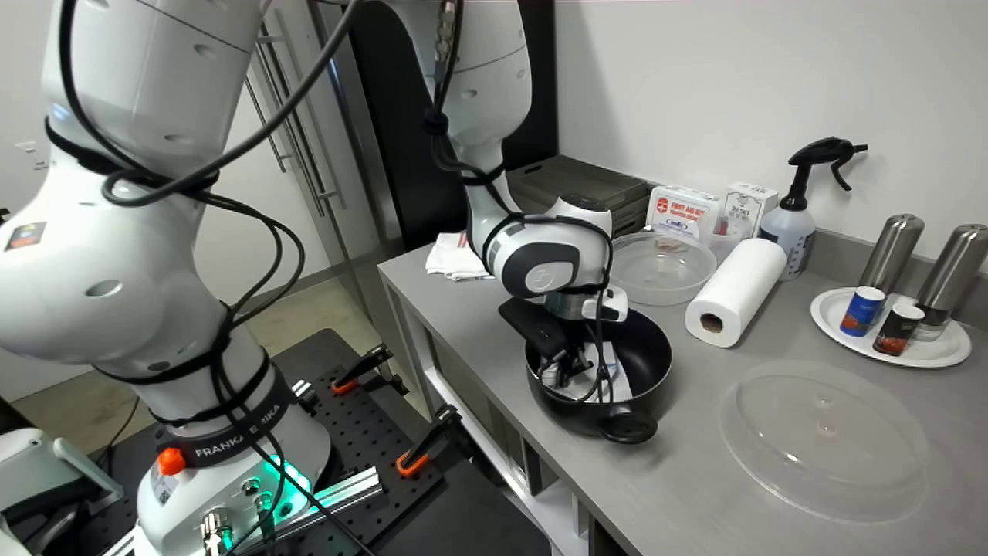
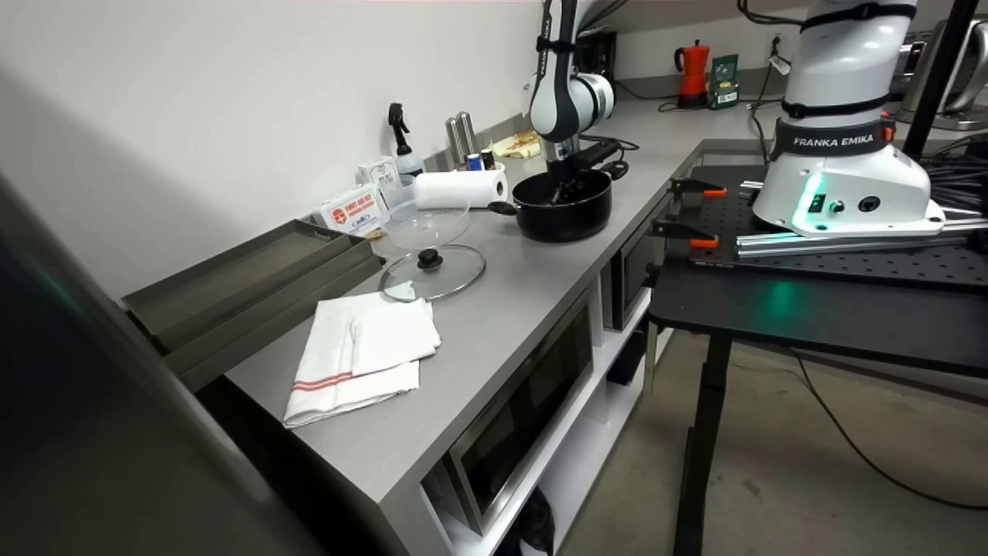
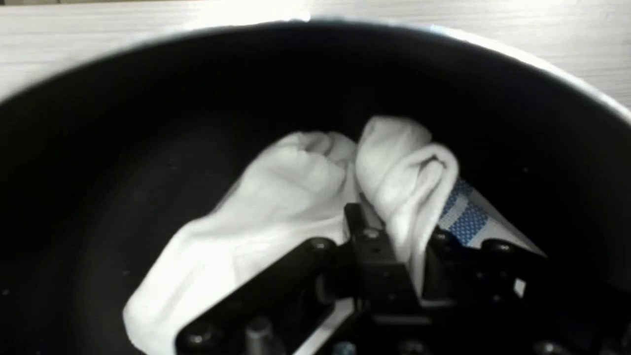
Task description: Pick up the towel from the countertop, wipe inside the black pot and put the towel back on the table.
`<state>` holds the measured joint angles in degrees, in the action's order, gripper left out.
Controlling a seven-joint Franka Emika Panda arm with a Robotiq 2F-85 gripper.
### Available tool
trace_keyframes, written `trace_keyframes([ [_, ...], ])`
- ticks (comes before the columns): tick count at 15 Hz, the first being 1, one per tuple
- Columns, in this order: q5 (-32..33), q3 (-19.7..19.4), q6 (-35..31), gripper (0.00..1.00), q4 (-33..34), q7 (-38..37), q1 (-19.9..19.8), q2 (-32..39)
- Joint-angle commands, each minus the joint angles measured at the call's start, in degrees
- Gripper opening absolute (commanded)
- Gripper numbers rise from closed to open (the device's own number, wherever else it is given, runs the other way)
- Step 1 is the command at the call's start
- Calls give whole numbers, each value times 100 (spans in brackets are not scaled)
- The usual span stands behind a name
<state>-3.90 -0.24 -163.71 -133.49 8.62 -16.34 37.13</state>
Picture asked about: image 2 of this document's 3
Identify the stainless steel counter unit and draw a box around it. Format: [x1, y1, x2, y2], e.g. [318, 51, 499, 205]
[194, 97, 783, 556]

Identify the red moka pot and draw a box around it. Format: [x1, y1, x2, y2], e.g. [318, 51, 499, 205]
[673, 37, 718, 110]

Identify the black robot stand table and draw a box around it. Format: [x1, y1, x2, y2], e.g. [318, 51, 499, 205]
[647, 136, 988, 556]

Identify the black coffee machine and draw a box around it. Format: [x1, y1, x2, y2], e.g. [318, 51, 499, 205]
[584, 29, 620, 87]

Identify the black cooking pot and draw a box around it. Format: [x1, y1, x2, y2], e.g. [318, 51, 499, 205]
[489, 167, 619, 248]

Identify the black clamp with orange tip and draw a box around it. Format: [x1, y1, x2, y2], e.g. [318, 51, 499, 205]
[651, 219, 724, 253]
[666, 176, 736, 205]

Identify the black microwave oven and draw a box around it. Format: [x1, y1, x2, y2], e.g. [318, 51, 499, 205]
[444, 302, 599, 533]

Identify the spray bottle with black nozzle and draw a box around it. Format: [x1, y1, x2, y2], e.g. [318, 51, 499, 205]
[384, 98, 425, 190]

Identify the dark blurred foreground panel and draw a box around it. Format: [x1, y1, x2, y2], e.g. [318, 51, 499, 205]
[0, 167, 333, 556]

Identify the black slanted pole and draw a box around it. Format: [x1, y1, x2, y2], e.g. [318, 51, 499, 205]
[902, 0, 982, 163]

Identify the white card with red print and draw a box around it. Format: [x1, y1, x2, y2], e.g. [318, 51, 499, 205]
[318, 181, 393, 240]

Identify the aluminium mounting rail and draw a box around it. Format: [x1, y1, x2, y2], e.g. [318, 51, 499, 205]
[736, 205, 988, 258]

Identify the white paper towel roll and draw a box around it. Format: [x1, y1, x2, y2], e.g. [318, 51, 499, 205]
[410, 167, 510, 212]

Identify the black bag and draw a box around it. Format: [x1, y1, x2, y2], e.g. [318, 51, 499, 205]
[506, 482, 561, 556]

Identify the glass pot lid black knob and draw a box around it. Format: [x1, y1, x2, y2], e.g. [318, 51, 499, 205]
[378, 237, 492, 302]

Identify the clear plastic holder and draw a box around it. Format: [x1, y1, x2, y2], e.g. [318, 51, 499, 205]
[351, 151, 413, 212]

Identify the black floor cable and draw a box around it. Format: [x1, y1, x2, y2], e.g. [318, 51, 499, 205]
[783, 348, 988, 515]

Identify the black built-in appliance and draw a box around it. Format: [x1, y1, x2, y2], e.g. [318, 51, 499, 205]
[599, 219, 666, 335]

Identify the white towel with red stripes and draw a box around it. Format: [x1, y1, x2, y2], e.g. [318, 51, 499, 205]
[282, 291, 444, 430]

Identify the steel shaker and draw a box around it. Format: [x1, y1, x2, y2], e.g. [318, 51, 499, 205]
[457, 109, 482, 167]
[441, 113, 466, 173]

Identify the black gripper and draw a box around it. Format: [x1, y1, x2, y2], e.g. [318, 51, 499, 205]
[544, 136, 593, 193]

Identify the green box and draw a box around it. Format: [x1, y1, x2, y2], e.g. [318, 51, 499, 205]
[706, 54, 743, 110]

